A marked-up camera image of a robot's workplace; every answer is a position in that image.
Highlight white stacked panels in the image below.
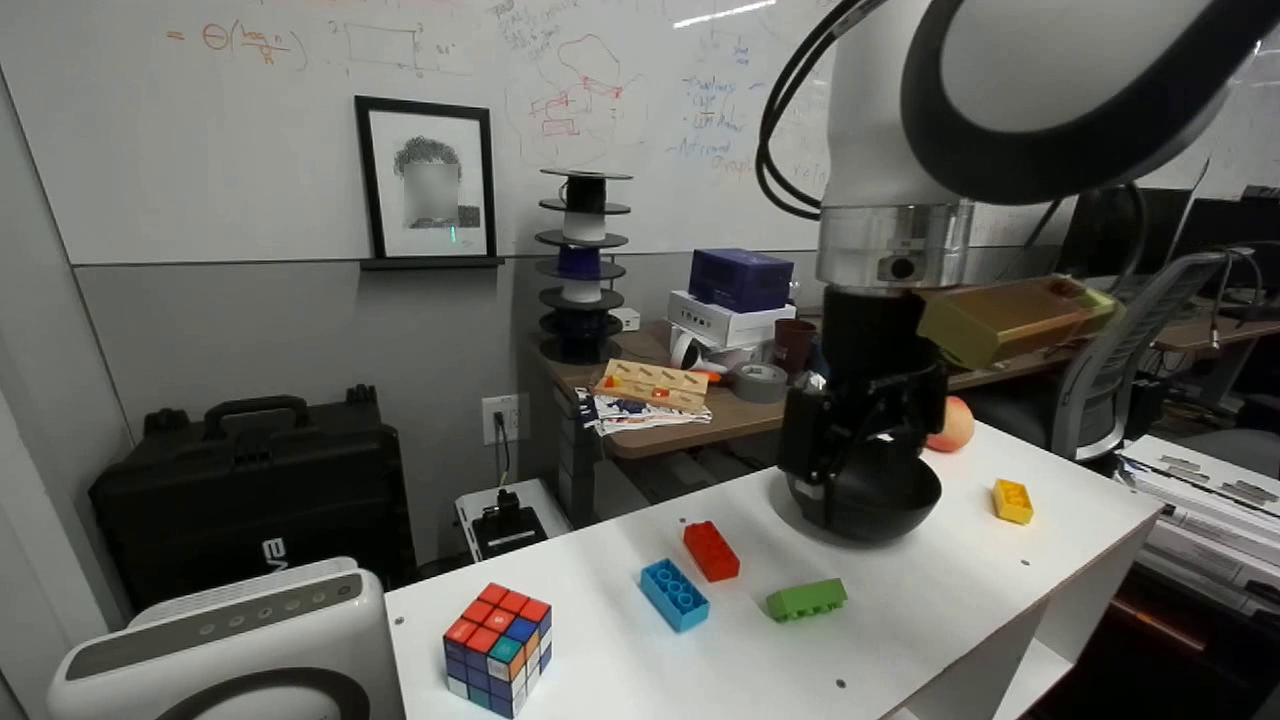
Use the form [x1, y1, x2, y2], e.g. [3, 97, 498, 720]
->
[1118, 433, 1280, 633]

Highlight black framed portrait picture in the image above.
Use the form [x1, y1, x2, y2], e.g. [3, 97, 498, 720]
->
[351, 91, 501, 266]

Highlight green toy brick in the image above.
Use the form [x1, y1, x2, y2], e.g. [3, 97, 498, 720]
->
[759, 575, 854, 628]

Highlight grey office chair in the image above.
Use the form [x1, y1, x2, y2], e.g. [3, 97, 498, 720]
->
[1052, 242, 1273, 462]

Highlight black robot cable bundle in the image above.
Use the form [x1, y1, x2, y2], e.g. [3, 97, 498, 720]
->
[753, 0, 885, 222]

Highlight black bowl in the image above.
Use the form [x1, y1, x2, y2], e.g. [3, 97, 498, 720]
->
[769, 435, 943, 548]

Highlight colourful wooden game box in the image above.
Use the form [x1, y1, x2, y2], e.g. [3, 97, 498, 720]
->
[592, 357, 715, 419]

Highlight multicolour puzzle cube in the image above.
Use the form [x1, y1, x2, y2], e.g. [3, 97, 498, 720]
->
[441, 580, 557, 720]

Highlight black charger device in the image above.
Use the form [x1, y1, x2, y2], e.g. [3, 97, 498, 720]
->
[471, 443, 544, 558]

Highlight whiteboard with scribbles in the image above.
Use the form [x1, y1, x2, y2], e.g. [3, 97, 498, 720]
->
[0, 0, 1280, 273]

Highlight white air purifier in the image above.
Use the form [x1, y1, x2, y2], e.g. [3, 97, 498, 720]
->
[48, 557, 396, 720]

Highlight white low floor box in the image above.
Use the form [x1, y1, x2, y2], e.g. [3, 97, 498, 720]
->
[454, 477, 577, 562]

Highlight grey duct tape roll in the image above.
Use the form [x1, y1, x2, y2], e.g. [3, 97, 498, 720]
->
[728, 357, 794, 406]

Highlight stack of filament spools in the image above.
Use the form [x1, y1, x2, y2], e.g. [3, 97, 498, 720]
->
[534, 164, 640, 368]

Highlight dark brown mug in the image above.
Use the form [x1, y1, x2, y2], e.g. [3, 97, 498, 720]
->
[773, 314, 824, 374]

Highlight white wall outlet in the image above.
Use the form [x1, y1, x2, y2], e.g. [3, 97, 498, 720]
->
[477, 393, 528, 449]

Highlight brown wooden desk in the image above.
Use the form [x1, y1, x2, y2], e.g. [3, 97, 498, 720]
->
[538, 310, 1280, 529]

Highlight tan taped wrist camera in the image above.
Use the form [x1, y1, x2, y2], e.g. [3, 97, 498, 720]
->
[915, 273, 1121, 374]

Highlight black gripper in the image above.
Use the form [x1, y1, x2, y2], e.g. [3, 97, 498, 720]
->
[778, 281, 956, 492]

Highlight black hard carry case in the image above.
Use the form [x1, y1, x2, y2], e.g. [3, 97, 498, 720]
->
[88, 383, 419, 617]

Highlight blue toy brick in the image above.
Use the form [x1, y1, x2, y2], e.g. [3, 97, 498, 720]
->
[637, 557, 715, 637]

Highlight red toy brick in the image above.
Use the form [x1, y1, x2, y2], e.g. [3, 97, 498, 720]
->
[679, 516, 745, 588]

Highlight yellow toy brick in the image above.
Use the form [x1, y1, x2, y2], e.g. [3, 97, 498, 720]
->
[988, 477, 1040, 529]

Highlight dark blue box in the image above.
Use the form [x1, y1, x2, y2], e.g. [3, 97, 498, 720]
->
[685, 242, 795, 314]

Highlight toy peach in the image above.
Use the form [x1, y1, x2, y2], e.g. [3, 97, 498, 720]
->
[924, 393, 981, 458]

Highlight white cardboard box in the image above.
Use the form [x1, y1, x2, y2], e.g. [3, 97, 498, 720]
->
[665, 286, 802, 361]

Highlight black monitor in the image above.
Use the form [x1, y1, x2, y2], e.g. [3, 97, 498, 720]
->
[1059, 184, 1280, 286]

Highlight printed magazine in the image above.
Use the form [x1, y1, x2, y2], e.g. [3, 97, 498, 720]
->
[584, 389, 720, 443]

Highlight white shelf table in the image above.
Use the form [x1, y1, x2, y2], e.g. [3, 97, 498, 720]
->
[381, 414, 1177, 720]

